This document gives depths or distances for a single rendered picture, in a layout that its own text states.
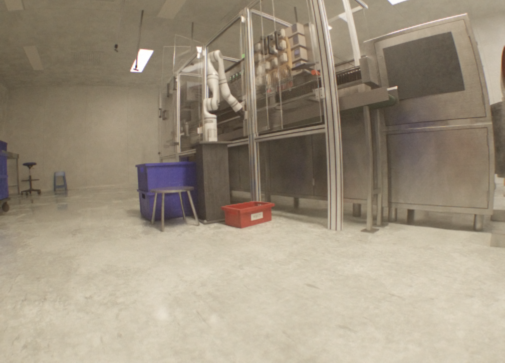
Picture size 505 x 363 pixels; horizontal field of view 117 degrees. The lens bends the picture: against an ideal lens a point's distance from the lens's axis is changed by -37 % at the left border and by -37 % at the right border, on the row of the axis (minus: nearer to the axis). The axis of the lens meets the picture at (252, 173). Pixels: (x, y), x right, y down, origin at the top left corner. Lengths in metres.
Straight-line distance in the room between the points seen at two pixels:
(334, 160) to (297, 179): 0.69
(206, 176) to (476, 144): 1.63
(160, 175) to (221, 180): 0.48
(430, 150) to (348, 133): 0.57
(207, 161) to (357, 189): 1.01
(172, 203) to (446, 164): 1.83
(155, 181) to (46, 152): 5.39
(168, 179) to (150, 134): 5.23
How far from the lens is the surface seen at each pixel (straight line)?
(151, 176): 1.86
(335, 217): 1.40
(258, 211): 1.60
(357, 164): 1.66
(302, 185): 1.97
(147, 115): 7.17
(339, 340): 0.60
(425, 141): 1.46
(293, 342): 0.59
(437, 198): 1.46
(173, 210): 1.94
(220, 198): 1.71
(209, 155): 1.68
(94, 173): 6.85
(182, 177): 1.94
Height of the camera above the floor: 0.39
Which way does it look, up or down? 2 degrees down
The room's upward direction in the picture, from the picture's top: 2 degrees counter-clockwise
